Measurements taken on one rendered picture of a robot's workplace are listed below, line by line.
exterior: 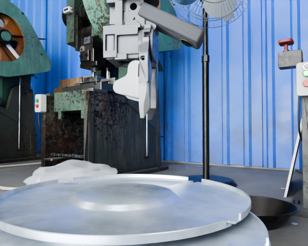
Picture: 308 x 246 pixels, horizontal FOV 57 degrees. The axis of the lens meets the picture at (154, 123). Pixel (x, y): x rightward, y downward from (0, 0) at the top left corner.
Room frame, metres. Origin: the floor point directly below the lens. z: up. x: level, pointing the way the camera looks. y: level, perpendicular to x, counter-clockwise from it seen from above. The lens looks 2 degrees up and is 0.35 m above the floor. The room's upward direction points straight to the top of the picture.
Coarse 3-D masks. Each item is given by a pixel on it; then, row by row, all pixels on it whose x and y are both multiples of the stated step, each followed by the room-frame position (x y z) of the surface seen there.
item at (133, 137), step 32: (96, 0) 1.75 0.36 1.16; (160, 0) 2.22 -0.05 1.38; (96, 32) 1.90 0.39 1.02; (160, 32) 2.22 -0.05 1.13; (96, 64) 2.17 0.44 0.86; (160, 64) 2.33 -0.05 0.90; (64, 96) 2.13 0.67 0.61; (96, 96) 1.94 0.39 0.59; (64, 128) 2.30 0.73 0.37; (96, 128) 1.95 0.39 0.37; (128, 128) 2.23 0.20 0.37; (160, 128) 2.59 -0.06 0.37; (64, 160) 2.03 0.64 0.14; (96, 160) 1.95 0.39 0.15; (128, 160) 2.23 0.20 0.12; (160, 160) 2.59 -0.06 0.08
